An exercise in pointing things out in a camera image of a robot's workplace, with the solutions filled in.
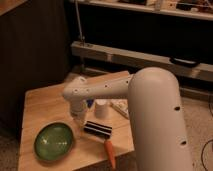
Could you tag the small white object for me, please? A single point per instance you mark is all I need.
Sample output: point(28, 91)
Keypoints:
point(120, 105)

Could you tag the black handle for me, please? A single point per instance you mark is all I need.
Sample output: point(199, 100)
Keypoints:
point(185, 63)

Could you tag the white paper cup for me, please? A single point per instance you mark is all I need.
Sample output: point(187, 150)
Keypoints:
point(101, 108)

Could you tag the vertical metal pole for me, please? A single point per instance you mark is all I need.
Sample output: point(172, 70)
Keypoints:
point(81, 36)

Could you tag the green bowl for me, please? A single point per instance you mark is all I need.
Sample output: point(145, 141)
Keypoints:
point(53, 142)

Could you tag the orange carrot toy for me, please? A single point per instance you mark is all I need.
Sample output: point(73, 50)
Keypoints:
point(110, 153)

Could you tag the metal shelf rack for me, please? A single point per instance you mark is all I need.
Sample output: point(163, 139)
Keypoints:
point(137, 37)

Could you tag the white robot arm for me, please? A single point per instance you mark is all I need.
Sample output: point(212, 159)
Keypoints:
point(155, 111)

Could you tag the blue sponge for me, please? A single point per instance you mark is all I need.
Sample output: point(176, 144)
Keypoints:
point(90, 103)

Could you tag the black white striped eraser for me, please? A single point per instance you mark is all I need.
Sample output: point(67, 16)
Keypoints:
point(97, 129)

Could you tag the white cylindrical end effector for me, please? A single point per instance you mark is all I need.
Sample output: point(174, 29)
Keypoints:
point(79, 116)

